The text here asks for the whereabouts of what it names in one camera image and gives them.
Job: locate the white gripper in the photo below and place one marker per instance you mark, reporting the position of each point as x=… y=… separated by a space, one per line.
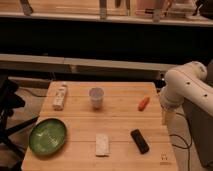
x=167 y=115

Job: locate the black eraser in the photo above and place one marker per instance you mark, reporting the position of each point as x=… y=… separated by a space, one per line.
x=140 y=141

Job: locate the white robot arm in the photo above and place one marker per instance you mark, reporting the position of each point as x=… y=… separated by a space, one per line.
x=185 y=82

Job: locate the white plastic cup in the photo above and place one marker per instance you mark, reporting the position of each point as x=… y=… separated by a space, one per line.
x=96 y=95

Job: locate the green plate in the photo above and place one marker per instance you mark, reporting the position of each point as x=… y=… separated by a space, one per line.
x=47 y=137

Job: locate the black office chair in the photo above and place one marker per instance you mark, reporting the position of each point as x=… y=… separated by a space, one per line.
x=8 y=101

